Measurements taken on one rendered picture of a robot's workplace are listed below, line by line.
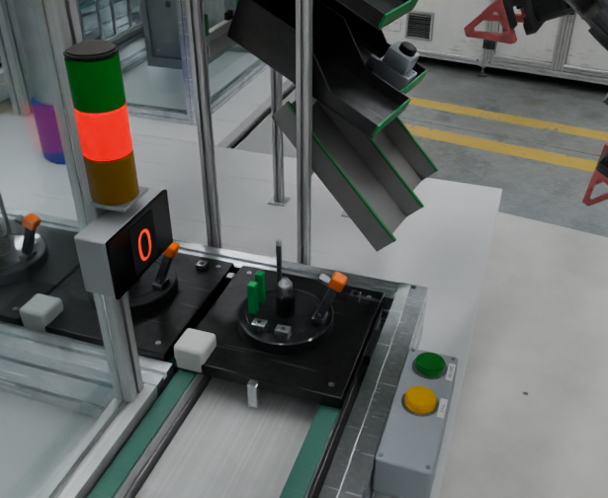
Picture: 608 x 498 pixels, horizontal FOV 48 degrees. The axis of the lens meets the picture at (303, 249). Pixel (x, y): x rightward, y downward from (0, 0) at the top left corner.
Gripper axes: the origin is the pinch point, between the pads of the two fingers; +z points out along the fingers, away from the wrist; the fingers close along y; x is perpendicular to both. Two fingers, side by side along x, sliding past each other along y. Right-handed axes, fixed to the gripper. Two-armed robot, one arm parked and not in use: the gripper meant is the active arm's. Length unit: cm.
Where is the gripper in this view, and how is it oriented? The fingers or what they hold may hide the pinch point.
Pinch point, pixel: (478, 22)
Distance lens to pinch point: 116.4
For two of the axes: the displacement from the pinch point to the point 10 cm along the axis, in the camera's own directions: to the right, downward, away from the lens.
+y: -4.7, 5.0, -7.2
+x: 3.8, 8.6, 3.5
